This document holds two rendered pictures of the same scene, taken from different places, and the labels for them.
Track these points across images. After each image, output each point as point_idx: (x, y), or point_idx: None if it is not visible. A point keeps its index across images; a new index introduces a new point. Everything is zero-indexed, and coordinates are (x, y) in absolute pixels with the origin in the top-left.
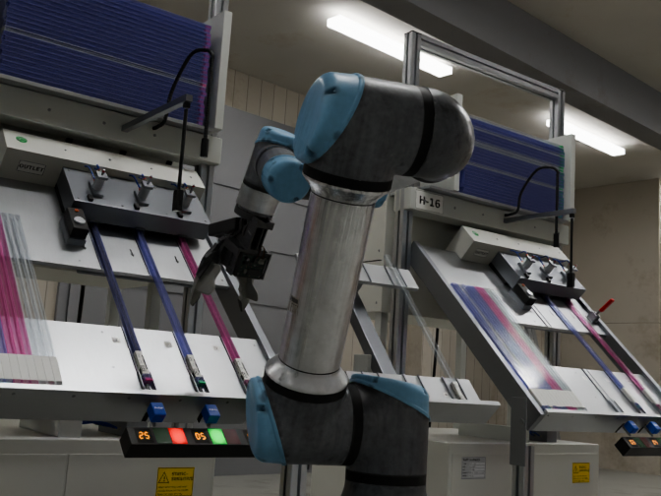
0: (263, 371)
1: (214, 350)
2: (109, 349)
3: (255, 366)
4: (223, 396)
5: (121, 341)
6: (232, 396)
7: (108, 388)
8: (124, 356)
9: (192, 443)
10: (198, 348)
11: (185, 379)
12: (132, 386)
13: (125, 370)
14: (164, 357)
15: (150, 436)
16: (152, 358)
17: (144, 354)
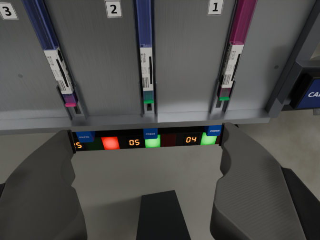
0: (273, 56)
1: (208, 15)
2: (3, 39)
3: (267, 46)
4: (167, 126)
5: (19, 15)
6: (180, 125)
7: (15, 130)
8: (33, 52)
9: (124, 148)
10: (174, 13)
11: (130, 85)
12: (54, 103)
13: (40, 79)
14: (103, 46)
15: (82, 145)
16: (82, 51)
17: (66, 44)
